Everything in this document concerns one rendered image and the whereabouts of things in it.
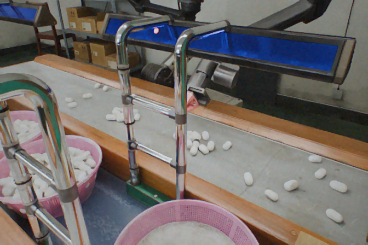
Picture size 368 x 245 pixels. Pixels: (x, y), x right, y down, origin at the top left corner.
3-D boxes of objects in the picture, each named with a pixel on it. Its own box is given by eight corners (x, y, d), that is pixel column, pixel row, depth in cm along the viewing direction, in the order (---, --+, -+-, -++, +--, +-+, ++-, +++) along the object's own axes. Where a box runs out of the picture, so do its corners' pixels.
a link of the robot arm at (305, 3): (312, 8, 94) (322, -19, 84) (323, 17, 91) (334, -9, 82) (205, 59, 90) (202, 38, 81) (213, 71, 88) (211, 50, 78)
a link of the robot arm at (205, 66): (203, 63, 86) (201, 52, 81) (222, 69, 84) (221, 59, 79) (194, 80, 85) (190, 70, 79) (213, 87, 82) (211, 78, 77)
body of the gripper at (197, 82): (201, 94, 74) (213, 73, 76) (173, 85, 79) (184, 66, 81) (208, 105, 79) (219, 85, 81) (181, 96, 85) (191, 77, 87)
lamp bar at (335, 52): (120, 35, 82) (118, 10, 79) (349, 74, 49) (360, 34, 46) (99, 39, 76) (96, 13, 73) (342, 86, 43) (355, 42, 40)
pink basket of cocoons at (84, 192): (49, 154, 87) (42, 129, 83) (122, 168, 81) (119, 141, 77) (-28, 218, 64) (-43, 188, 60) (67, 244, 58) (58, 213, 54)
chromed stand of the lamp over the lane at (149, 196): (170, 158, 85) (166, 13, 66) (225, 184, 75) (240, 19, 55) (126, 193, 71) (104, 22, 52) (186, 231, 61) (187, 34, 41)
